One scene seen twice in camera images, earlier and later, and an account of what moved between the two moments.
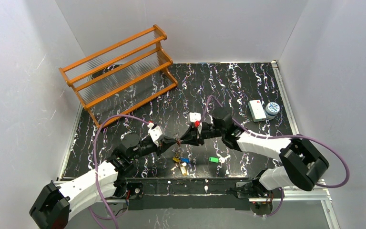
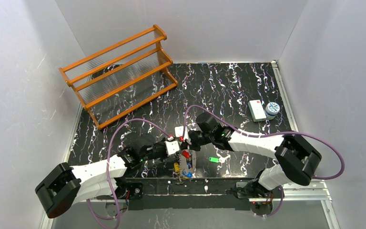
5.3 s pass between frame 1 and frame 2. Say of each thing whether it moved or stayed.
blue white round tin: stayed
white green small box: stayed
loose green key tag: stayed
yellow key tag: moved
